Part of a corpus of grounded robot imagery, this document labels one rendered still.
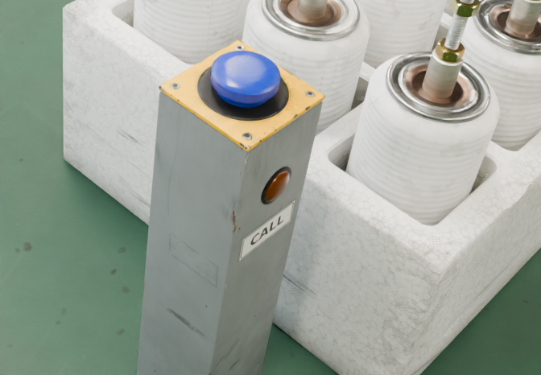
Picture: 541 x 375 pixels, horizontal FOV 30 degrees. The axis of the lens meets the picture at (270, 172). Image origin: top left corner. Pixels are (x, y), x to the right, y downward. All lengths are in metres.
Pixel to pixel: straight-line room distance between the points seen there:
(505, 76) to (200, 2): 0.24
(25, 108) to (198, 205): 0.46
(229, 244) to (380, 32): 0.30
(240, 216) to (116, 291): 0.30
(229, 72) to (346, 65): 0.20
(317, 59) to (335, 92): 0.04
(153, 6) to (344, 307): 0.28
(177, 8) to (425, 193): 0.25
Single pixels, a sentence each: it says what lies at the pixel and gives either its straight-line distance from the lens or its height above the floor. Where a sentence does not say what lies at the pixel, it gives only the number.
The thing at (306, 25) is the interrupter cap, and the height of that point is 0.25.
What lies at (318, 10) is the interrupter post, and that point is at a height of 0.26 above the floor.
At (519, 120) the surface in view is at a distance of 0.82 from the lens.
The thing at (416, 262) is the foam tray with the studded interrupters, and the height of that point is 0.17.
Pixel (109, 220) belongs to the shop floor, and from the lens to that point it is 0.93.
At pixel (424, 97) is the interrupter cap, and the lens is 0.72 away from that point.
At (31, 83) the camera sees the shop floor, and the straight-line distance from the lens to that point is 1.07.
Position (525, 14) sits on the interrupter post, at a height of 0.27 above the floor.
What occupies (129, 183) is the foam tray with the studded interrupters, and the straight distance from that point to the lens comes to 0.92.
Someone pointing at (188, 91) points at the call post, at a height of 0.31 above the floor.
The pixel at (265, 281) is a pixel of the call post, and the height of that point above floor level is 0.16.
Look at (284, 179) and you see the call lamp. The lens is 0.61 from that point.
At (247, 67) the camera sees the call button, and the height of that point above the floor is 0.33.
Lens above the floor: 0.69
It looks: 44 degrees down
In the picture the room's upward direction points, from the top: 11 degrees clockwise
